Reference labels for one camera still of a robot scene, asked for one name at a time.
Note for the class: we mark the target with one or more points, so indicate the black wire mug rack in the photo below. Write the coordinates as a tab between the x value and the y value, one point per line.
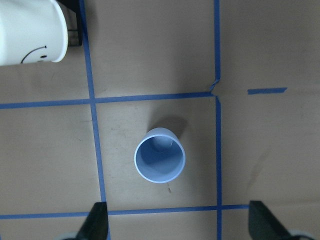
72	14

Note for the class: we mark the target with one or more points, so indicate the light blue plastic cup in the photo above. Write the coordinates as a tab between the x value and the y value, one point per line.
159	157

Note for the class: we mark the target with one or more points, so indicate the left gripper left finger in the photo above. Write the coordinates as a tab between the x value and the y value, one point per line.
96	224

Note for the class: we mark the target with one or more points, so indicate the white smiley mug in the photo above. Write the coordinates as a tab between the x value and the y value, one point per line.
32	31

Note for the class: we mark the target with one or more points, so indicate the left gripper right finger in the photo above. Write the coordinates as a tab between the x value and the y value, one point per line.
263	225

